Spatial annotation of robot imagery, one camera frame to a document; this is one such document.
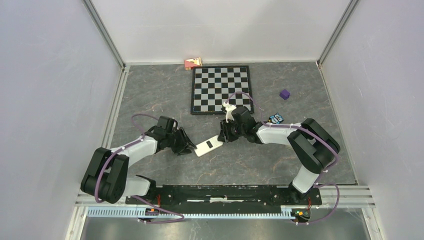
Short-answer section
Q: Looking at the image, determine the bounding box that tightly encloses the red white remote control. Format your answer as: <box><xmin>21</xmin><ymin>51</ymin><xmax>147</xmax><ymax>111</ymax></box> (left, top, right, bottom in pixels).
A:
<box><xmin>194</xmin><ymin>135</ymin><xmax>224</xmax><ymax>157</ymax></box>

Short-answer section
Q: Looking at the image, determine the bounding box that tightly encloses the black white chessboard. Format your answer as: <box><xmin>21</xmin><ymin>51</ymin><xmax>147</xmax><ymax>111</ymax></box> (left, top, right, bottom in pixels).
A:
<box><xmin>190</xmin><ymin>65</ymin><xmax>255</xmax><ymax>115</ymax></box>

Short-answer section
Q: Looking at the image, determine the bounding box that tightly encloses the blue owl toy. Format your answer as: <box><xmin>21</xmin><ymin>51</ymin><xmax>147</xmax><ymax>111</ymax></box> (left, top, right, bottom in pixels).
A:
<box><xmin>267</xmin><ymin>112</ymin><xmax>284</xmax><ymax>124</ymax></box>

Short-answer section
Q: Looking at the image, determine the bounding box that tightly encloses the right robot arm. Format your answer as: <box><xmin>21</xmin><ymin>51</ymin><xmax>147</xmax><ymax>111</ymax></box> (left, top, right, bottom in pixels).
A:
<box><xmin>217</xmin><ymin>103</ymin><xmax>340</xmax><ymax>204</ymax></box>

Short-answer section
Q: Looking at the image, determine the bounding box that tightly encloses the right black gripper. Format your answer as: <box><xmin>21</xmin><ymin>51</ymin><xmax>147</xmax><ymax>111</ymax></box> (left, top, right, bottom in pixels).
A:
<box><xmin>217</xmin><ymin>117</ymin><xmax>246</xmax><ymax>143</ymax></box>

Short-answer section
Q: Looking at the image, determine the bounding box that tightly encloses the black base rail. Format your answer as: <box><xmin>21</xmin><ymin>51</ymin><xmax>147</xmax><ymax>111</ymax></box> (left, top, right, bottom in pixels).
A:
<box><xmin>143</xmin><ymin>184</ymin><xmax>323</xmax><ymax>214</ymax></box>

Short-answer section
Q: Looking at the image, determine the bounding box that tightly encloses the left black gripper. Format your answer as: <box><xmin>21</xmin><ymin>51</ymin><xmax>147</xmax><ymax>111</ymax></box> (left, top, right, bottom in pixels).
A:
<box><xmin>165</xmin><ymin>127</ymin><xmax>197</xmax><ymax>156</ymax></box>

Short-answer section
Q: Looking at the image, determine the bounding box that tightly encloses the purple cube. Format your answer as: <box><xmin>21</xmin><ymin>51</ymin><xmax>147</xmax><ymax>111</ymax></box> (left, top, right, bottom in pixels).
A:
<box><xmin>279</xmin><ymin>89</ymin><xmax>291</xmax><ymax>100</ymax></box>

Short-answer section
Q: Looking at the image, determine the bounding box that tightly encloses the purple cable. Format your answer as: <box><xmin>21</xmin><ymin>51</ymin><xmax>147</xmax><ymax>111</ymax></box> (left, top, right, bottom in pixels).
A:
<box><xmin>94</xmin><ymin>113</ymin><xmax>160</xmax><ymax>204</ymax></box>
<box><xmin>225</xmin><ymin>91</ymin><xmax>339</xmax><ymax>173</ymax></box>

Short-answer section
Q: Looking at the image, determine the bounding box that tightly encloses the red orange small box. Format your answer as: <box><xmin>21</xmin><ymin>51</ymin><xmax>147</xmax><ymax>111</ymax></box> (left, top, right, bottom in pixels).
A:
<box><xmin>183</xmin><ymin>57</ymin><xmax>203</xmax><ymax>70</ymax></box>

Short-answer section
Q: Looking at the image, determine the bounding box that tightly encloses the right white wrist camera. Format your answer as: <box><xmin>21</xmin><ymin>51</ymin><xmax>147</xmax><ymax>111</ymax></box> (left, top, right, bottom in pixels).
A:
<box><xmin>222</xmin><ymin>102</ymin><xmax>237</xmax><ymax>123</ymax></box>

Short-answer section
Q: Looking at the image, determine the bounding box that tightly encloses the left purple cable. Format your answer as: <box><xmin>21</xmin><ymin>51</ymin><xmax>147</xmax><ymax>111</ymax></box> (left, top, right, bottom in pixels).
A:
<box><xmin>94</xmin><ymin>113</ymin><xmax>160</xmax><ymax>204</ymax></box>

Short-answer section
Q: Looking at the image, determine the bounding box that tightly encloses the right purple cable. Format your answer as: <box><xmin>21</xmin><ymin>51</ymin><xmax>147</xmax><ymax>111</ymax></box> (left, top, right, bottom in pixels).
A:
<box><xmin>225</xmin><ymin>91</ymin><xmax>339</xmax><ymax>173</ymax></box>

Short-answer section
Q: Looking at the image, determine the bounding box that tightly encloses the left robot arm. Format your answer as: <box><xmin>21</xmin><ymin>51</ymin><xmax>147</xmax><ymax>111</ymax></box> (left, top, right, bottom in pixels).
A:
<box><xmin>80</xmin><ymin>116</ymin><xmax>197</xmax><ymax>204</ymax></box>

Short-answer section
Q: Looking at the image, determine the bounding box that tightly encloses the white slotted cable duct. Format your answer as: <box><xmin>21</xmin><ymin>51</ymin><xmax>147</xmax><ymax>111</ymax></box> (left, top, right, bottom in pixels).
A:
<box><xmin>87</xmin><ymin>206</ymin><xmax>311</xmax><ymax>220</ymax></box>

